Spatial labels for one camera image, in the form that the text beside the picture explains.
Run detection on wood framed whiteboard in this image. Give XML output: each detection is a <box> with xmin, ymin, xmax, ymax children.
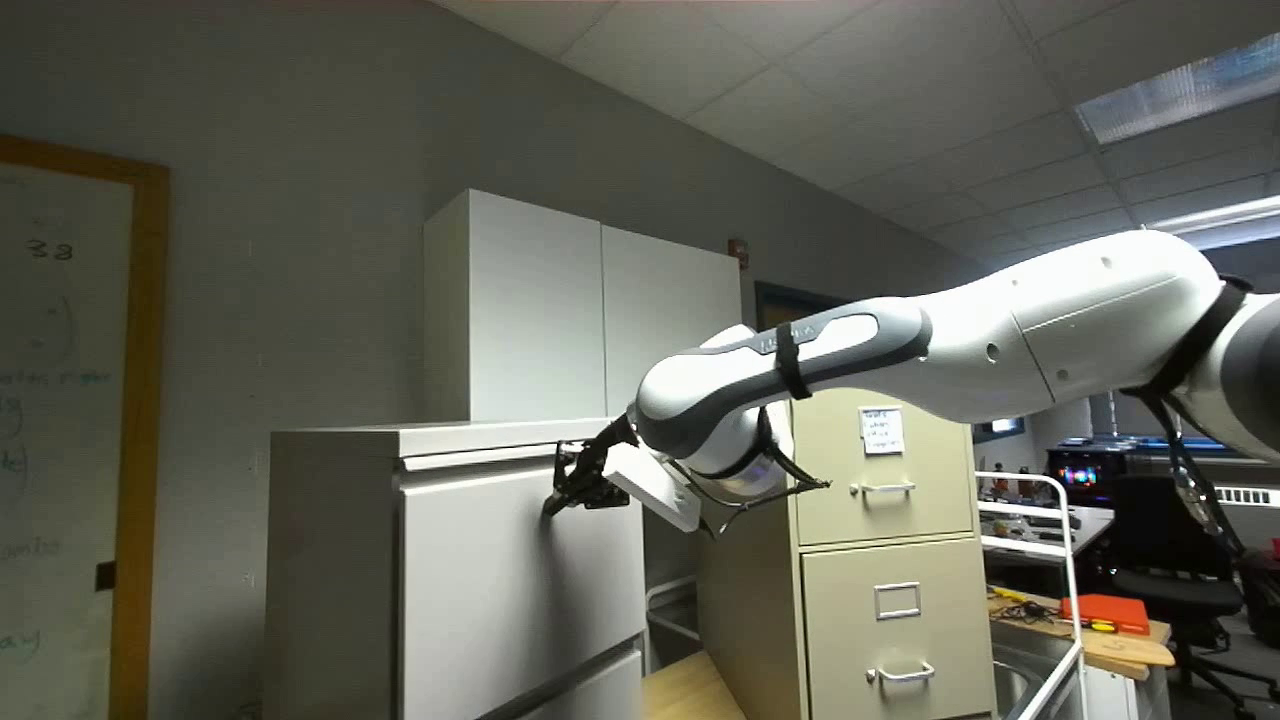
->
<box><xmin>0</xmin><ymin>127</ymin><xmax>177</xmax><ymax>720</ymax></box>

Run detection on white cabinet drawer front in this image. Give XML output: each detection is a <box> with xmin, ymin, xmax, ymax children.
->
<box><xmin>397</xmin><ymin>455</ymin><xmax>653</xmax><ymax>712</ymax></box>

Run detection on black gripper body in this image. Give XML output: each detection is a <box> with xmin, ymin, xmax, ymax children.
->
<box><xmin>566</xmin><ymin>411</ymin><xmax>641</xmax><ymax>512</ymax></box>

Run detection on black office chair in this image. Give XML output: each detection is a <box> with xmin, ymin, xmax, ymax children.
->
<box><xmin>1113</xmin><ymin>455</ymin><xmax>1280</xmax><ymax>705</ymax></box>

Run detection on orange tool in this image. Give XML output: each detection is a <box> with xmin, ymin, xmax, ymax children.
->
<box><xmin>1059</xmin><ymin>589</ymin><xmax>1151</xmax><ymax>640</ymax></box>

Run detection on tall white storage cabinet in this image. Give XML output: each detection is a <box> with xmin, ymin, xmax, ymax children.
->
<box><xmin>418</xmin><ymin>185</ymin><xmax>747</xmax><ymax>432</ymax></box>

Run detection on beige metal file cabinet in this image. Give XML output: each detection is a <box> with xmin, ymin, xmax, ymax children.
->
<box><xmin>695</xmin><ymin>385</ymin><xmax>1000</xmax><ymax>720</ymax></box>

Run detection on white paper label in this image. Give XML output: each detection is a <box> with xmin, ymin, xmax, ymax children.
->
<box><xmin>857</xmin><ymin>404</ymin><xmax>907</xmax><ymax>462</ymax></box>

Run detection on white metal tube rack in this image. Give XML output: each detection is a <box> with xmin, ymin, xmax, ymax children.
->
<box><xmin>973</xmin><ymin>467</ymin><xmax>1087</xmax><ymax>720</ymax></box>

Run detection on white lateral file cabinet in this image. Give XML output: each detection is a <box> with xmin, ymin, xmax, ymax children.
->
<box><xmin>258</xmin><ymin>418</ymin><xmax>654</xmax><ymax>720</ymax></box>

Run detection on wooden work table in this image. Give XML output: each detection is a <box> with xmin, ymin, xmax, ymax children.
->
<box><xmin>987</xmin><ymin>585</ymin><xmax>1180</xmax><ymax>689</ymax></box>

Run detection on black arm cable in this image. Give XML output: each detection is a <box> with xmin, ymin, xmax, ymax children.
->
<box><xmin>1134</xmin><ymin>390</ymin><xmax>1250</xmax><ymax>565</ymax></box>

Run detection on fluorescent ceiling light panel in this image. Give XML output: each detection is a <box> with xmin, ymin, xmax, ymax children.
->
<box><xmin>1070</xmin><ymin>28</ymin><xmax>1280</xmax><ymax>154</ymax></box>

